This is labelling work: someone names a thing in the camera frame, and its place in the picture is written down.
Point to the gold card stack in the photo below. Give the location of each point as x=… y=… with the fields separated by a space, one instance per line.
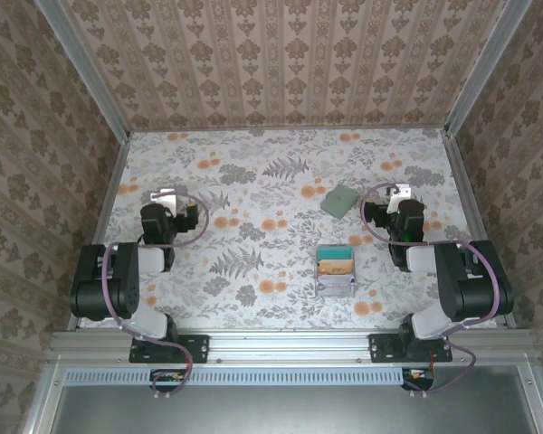
x=336 y=268

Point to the teal card stack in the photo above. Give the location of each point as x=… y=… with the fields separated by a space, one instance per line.
x=336 y=253

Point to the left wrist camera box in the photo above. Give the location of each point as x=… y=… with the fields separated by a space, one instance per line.
x=164 y=199

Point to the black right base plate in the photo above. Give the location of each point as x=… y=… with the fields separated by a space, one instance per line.
x=380 y=348

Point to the aluminium frame post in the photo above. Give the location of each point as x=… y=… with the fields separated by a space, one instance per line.
x=92 y=77
x=484 y=68

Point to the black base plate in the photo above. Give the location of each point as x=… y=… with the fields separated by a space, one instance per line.
x=380 y=348
x=199 y=348

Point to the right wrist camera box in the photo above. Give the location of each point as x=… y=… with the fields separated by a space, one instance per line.
x=400 y=192

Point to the aluminium front rail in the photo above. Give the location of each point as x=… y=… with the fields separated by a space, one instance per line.
x=289 y=348

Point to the clear acrylic card box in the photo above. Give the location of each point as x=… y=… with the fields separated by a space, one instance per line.
x=335 y=289

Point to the aluminium side rail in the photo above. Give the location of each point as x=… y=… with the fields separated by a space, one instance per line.
x=106 y=203
x=467 y=181

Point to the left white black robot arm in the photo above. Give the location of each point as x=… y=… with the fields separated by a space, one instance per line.
x=117 y=289

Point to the grey metal panel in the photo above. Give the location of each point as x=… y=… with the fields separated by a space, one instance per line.
x=289 y=411

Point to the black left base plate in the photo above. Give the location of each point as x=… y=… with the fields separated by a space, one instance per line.
x=199 y=348

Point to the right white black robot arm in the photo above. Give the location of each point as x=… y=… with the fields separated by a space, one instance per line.
x=470 y=289

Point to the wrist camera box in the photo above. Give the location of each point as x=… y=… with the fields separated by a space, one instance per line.
x=400 y=192
x=164 y=199

